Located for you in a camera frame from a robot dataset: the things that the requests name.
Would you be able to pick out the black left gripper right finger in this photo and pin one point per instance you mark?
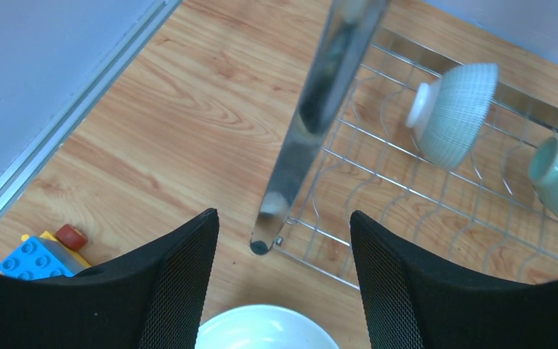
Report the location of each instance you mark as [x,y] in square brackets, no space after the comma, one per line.
[413,298]

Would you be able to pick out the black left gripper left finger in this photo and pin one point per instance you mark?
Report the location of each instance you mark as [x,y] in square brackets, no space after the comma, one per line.
[150,297]

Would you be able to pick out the steel two-tier dish rack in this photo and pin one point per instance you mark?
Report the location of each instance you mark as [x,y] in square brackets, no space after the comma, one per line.
[348,149]

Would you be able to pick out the blue orange toy car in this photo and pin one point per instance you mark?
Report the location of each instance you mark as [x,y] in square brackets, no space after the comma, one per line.
[47,255]

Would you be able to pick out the small celadon cup left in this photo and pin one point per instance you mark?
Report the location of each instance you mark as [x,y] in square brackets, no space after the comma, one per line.
[447,115]

